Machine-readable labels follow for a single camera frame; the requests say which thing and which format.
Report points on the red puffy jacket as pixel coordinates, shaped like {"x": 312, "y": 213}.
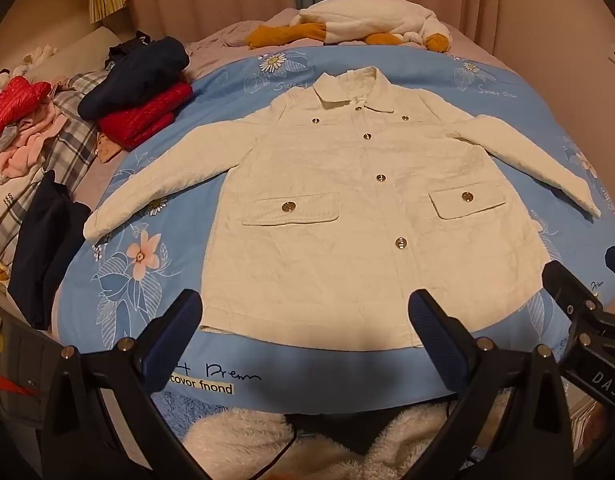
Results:
{"x": 12, "y": 105}

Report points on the blue floral blanket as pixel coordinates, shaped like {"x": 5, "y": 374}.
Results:
{"x": 337, "y": 385}

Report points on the beige headboard cushion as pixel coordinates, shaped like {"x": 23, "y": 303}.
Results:
{"x": 72, "y": 52}

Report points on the white goose plush toy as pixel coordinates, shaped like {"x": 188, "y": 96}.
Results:
{"x": 362, "y": 15}

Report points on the plaid bed sheet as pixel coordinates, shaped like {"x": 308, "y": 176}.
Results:
{"x": 72, "y": 110}

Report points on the pink fleece clothes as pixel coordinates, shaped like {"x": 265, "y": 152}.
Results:
{"x": 32, "y": 145}

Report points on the mauve bed sheet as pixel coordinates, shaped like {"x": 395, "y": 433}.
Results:
{"x": 222, "y": 42}

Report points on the dark navy cloth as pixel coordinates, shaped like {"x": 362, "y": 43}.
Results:
{"x": 42, "y": 245}

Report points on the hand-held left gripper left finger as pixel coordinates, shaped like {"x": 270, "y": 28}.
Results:
{"x": 180, "y": 330}

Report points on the navy folded garment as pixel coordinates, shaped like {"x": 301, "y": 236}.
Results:
{"x": 137, "y": 75}

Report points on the white printed garment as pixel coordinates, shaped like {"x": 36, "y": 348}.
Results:
{"x": 12, "y": 200}

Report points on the white button-up jacket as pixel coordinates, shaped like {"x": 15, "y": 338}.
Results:
{"x": 337, "y": 210}

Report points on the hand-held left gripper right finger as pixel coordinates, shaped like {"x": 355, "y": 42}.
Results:
{"x": 437, "y": 340}

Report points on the small plush toys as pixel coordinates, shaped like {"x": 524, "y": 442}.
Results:
{"x": 37, "y": 55}

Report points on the red knit sweater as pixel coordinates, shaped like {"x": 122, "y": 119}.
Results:
{"x": 142, "y": 115}

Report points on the white fluffy garment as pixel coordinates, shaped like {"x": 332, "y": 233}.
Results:
{"x": 237, "y": 440}

